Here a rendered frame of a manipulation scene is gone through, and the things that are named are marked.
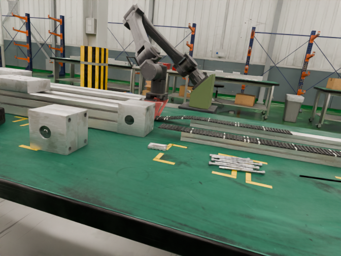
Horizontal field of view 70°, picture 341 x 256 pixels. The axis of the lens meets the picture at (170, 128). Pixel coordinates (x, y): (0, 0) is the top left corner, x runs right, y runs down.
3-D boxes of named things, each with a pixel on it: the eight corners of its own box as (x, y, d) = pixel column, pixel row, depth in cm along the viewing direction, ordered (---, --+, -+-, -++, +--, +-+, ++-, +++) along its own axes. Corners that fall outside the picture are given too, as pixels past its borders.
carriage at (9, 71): (32, 85, 114) (31, 70, 112) (12, 87, 104) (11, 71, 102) (4, 81, 117) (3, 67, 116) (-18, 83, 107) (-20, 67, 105)
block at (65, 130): (92, 141, 67) (93, 107, 65) (66, 155, 57) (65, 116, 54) (61, 135, 69) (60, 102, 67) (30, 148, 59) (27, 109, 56)
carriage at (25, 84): (50, 97, 91) (50, 79, 90) (28, 101, 81) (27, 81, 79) (15, 92, 95) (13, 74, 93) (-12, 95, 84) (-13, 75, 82)
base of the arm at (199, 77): (210, 76, 141) (194, 90, 144) (201, 66, 141) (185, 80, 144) (209, 76, 132) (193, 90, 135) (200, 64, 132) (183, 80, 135)
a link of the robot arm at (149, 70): (154, 45, 94) (139, 61, 97) (141, 41, 83) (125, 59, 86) (174, 69, 93) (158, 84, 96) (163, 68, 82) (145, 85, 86)
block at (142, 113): (155, 127, 87) (157, 101, 84) (143, 137, 75) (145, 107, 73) (131, 124, 89) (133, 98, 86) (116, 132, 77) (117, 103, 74)
